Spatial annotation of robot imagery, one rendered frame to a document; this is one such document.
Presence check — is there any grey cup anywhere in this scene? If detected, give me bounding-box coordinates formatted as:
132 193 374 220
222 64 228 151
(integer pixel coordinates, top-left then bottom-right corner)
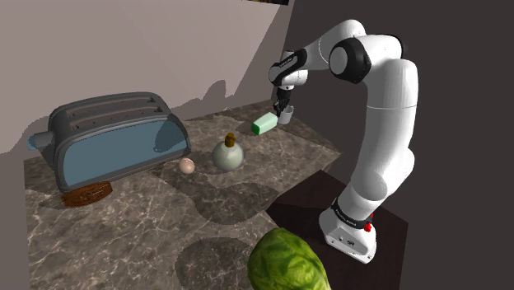
278 105 296 125

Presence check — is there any green sponge block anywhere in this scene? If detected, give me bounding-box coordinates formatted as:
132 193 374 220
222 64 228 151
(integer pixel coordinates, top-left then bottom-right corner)
250 111 279 136

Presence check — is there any round pale bottle brown cork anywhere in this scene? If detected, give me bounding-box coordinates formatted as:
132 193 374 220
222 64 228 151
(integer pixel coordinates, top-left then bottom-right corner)
212 132 245 173

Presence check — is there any dark robot stand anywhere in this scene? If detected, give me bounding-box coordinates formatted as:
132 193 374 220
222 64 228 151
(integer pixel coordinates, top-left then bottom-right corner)
265 169 409 290

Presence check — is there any beige egg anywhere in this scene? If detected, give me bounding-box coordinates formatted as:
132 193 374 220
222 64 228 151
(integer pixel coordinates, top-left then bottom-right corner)
178 157 196 175

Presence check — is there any green lettuce head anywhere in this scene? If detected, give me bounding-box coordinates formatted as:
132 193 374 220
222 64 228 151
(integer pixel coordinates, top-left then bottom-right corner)
246 227 332 290

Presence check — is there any grey and blue toaster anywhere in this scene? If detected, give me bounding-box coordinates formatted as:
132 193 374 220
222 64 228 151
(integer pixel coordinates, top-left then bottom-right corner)
26 91 193 194

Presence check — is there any wall picture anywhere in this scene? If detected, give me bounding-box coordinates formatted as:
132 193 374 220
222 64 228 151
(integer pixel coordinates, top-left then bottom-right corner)
242 0 291 7

